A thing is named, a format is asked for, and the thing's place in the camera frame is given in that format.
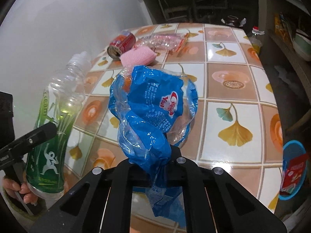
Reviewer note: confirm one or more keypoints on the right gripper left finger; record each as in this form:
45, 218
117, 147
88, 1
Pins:
100, 202

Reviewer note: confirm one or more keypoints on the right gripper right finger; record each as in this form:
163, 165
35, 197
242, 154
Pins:
214, 201

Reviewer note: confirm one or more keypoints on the green clear plastic bottle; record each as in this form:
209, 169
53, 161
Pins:
61, 102

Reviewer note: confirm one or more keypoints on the blue plastic snack bag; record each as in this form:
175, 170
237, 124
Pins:
155, 109

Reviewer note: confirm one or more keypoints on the pink scrubbing sponge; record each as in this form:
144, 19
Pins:
142, 55

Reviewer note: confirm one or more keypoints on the blue plastic trash basket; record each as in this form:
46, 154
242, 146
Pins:
291, 150

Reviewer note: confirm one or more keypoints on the person's left hand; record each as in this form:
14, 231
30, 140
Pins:
11, 187

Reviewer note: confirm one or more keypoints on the red paper packet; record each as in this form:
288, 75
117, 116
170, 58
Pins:
293, 174

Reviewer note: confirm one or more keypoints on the red soda can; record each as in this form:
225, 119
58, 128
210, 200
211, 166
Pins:
121, 44

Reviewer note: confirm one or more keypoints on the wooden lower shelf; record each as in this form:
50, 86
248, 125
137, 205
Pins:
301, 67

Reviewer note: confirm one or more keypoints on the yellow oil bottle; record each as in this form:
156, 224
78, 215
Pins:
255, 38

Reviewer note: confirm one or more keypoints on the clear red zip bag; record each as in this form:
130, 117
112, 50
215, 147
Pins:
168, 42

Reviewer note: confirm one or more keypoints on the green white bowl stack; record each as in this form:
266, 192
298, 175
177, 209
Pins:
301, 44

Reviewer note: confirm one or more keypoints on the orange snack packages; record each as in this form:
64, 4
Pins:
282, 29

